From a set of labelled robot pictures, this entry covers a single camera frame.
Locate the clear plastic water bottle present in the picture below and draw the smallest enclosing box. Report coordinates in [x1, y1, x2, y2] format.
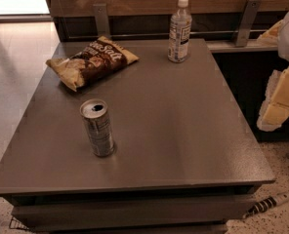
[168, 0, 192, 63]

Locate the grey drawer cabinet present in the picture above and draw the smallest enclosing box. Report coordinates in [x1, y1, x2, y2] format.
[0, 39, 274, 233]

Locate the left metal wall bracket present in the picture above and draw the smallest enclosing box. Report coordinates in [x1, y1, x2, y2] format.
[93, 3, 111, 38]

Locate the metal wall bracket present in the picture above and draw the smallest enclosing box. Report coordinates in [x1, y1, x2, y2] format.
[234, 0, 262, 47]
[93, 3, 111, 38]

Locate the brown sea salt chip bag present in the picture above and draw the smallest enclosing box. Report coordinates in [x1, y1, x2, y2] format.
[46, 36, 139, 92]

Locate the right metal wall bracket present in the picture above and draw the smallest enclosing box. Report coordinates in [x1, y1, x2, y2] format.
[234, 0, 262, 47]

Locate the open silver drink can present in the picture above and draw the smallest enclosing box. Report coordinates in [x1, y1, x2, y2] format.
[80, 98, 115, 157]

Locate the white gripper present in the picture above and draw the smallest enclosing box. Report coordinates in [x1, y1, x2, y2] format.
[257, 12, 289, 132]

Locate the black white striped cable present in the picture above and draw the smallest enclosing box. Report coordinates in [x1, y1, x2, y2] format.
[242, 192, 289, 219]

